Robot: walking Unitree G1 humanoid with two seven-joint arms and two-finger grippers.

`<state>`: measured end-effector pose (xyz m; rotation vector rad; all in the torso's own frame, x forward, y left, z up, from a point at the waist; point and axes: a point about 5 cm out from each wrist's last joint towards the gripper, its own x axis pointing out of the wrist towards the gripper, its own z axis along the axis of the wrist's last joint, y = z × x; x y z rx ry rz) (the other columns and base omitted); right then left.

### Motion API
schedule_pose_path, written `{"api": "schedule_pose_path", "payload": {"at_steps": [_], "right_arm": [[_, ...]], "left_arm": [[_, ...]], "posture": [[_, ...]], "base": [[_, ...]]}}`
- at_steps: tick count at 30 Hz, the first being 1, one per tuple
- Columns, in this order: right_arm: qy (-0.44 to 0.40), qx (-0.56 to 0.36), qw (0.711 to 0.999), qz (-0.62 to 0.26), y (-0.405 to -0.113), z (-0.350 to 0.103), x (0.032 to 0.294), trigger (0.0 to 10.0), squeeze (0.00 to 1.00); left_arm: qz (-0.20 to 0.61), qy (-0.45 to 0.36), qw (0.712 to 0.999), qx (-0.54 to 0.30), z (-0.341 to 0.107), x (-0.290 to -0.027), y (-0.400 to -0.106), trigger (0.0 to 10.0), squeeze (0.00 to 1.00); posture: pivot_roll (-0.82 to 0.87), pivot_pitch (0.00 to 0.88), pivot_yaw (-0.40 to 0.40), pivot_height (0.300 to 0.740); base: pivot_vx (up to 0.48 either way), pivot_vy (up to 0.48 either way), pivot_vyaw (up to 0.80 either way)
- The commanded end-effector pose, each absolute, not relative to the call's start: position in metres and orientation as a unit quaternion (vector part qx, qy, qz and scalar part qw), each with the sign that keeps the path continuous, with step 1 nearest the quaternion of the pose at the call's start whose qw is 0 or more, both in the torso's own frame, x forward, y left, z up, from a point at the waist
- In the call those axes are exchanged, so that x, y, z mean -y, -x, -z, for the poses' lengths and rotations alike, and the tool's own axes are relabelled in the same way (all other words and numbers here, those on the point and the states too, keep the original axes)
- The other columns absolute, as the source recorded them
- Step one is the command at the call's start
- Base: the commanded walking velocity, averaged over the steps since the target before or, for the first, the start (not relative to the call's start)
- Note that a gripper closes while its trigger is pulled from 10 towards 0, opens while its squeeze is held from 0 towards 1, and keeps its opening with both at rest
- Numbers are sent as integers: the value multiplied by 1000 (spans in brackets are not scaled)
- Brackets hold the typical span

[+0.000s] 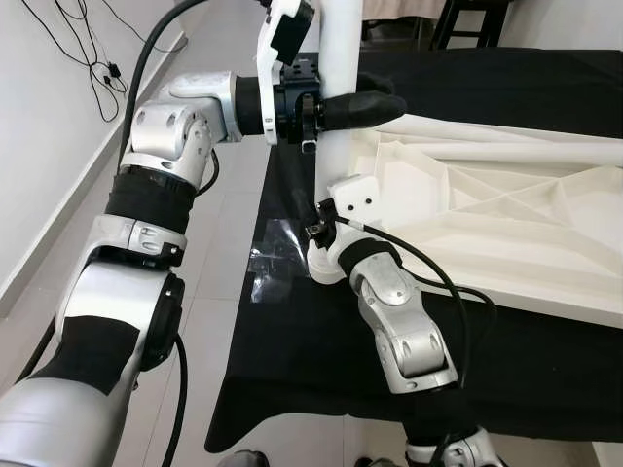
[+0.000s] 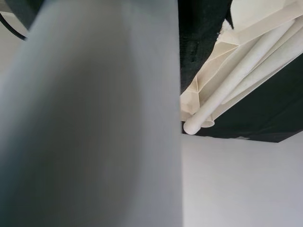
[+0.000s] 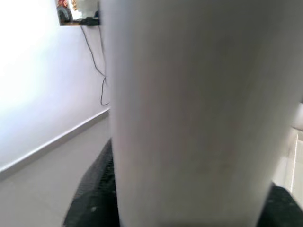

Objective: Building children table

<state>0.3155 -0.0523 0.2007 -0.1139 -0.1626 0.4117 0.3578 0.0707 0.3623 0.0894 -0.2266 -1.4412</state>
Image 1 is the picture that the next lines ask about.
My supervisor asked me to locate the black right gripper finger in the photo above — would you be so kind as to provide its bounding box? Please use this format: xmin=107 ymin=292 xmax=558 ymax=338
xmin=289 ymin=167 xmax=320 ymax=227

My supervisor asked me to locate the white plastic children table top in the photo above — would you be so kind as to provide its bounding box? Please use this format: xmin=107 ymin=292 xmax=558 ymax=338
xmin=311 ymin=131 xmax=623 ymax=328

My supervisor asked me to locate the beige cloth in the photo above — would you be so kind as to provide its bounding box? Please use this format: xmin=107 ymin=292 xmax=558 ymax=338
xmin=360 ymin=0 xmax=451 ymax=24

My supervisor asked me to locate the black stool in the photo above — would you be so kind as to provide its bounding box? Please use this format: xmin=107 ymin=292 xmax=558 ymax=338
xmin=428 ymin=0 xmax=514 ymax=52

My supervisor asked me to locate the black tablecloth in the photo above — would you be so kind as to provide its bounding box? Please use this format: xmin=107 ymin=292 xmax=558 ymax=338
xmin=204 ymin=49 xmax=623 ymax=454

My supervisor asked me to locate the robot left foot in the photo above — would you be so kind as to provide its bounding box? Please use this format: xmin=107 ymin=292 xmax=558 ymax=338
xmin=215 ymin=449 xmax=273 ymax=467

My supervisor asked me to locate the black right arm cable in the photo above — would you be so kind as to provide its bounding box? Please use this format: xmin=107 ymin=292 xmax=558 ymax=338
xmin=341 ymin=219 xmax=499 ymax=395

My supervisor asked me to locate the black power cable with adapter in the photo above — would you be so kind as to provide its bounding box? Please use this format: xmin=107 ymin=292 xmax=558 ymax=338
xmin=19 ymin=0 xmax=188 ymax=124

